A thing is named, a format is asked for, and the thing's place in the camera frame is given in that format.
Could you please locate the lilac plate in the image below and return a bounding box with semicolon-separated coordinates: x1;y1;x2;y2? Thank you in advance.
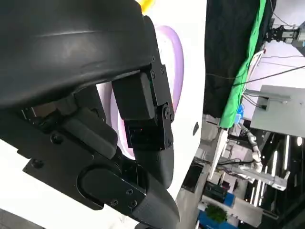
109;25;185;161

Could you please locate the green cloth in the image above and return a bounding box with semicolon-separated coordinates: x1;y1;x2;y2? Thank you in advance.
218;0;268;129

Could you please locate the green plant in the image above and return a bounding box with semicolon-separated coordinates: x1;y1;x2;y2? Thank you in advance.
205;204;229;224

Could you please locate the long black cable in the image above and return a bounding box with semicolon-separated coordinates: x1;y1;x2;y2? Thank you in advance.
205;64;305;87

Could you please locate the aluminium beam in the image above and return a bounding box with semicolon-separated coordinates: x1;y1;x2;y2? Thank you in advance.
223;164;291;191

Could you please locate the black camera rig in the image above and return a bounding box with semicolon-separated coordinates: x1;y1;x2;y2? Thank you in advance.
265;23;305;44

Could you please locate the grey flat panel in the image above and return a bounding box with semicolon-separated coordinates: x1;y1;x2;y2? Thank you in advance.
250;84;305;138

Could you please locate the black backdrop cloth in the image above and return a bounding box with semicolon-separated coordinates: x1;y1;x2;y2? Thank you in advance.
203;0;277;119

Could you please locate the blue box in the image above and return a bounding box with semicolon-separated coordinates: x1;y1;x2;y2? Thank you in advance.
224;192;236;206

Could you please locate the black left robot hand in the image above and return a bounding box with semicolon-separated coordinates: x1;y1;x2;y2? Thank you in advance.
0;0;181;229

